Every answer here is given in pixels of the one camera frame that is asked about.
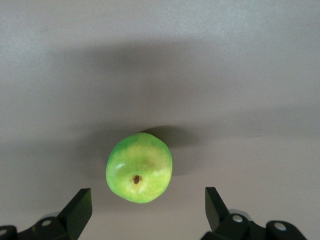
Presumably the green apple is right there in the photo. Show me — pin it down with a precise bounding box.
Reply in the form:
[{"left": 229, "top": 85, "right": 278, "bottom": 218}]
[{"left": 105, "top": 132, "right": 174, "bottom": 204}]

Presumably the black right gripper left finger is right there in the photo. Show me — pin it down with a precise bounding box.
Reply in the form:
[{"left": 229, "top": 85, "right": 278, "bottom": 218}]
[{"left": 17, "top": 187, "right": 94, "bottom": 240}]

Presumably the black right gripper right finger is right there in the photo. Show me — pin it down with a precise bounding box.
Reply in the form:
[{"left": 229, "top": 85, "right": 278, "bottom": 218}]
[{"left": 200, "top": 186, "right": 266, "bottom": 240}]

